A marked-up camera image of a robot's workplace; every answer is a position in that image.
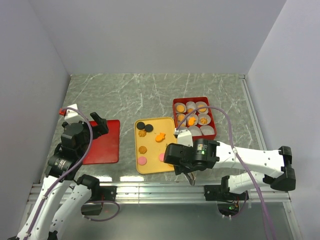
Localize steel tongs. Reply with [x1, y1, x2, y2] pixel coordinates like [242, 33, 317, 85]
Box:
[184, 172, 196, 186]

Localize red box lid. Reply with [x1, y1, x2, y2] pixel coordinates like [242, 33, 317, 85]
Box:
[82, 119, 120, 165]

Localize small orange fish cookie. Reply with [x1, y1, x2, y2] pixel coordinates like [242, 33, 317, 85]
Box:
[155, 132, 166, 143]

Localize large orange fish cookie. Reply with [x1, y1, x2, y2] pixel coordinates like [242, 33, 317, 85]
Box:
[188, 116, 197, 126]

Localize maple leaf cookie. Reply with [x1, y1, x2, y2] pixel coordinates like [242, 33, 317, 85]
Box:
[176, 113, 186, 123]

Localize red cookie box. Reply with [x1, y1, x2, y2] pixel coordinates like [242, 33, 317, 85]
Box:
[172, 96, 217, 141]

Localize beige dotted cookie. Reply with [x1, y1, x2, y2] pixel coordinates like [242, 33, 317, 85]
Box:
[197, 104, 207, 113]

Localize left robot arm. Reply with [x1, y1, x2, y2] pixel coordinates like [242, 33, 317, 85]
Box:
[13, 112, 109, 240]

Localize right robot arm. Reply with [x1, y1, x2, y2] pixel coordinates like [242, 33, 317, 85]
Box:
[165, 138, 296, 200]

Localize pink sandwich cookie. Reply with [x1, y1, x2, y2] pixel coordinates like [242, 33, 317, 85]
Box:
[158, 153, 165, 162]
[137, 156, 148, 166]

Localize black sandwich cookie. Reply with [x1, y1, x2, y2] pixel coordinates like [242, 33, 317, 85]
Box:
[136, 121, 145, 130]
[144, 124, 154, 133]

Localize small flower butter cookie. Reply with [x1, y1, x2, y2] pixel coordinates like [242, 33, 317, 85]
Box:
[138, 129, 147, 138]

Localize yellow cookie tray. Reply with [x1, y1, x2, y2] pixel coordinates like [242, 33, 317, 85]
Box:
[134, 117, 177, 175]

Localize white red left wrist camera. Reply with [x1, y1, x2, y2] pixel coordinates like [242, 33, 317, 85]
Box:
[59, 109, 83, 124]

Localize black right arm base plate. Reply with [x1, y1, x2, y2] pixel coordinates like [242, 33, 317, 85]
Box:
[204, 185, 249, 203]

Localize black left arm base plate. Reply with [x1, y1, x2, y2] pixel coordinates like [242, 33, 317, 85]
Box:
[89, 185, 117, 202]

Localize aluminium table rail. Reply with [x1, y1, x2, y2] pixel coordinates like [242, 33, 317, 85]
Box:
[26, 182, 291, 205]

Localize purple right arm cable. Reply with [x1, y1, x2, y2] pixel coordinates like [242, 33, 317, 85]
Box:
[174, 106, 276, 240]

